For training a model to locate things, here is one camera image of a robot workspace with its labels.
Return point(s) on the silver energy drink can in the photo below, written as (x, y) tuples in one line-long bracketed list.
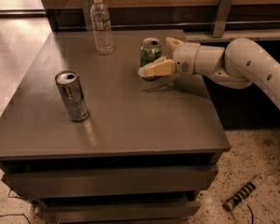
[(69, 87)]

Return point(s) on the lower grey drawer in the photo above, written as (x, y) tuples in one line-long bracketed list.
[(119, 212)]

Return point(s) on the grey drawer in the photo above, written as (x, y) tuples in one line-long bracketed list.
[(102, 182), (119, 212)]

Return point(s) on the upper grey drawer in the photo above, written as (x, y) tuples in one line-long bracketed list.
[(102, 182)]

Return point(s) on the left metal wall bracket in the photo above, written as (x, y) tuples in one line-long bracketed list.
[(86, 7)]

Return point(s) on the metal wall bracket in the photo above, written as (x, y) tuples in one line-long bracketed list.
[(223, 11), (86, 7)]

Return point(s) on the green soda can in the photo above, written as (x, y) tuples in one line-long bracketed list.
[(151, 50)]

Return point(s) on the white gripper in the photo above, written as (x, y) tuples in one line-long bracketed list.
[(185, 57)]

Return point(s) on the metal wall rail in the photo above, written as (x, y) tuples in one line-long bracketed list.
[(202, 26)]

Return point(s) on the clear plastic water bottle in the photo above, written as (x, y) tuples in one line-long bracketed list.
[(101, 26)]

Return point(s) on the grey drawer cabinet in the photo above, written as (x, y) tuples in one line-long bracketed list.
[(132, 123)]

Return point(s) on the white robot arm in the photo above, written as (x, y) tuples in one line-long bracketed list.
[(242, 63)]

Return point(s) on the right metal wall bracket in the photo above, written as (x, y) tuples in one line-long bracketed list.
[(223, 11)]

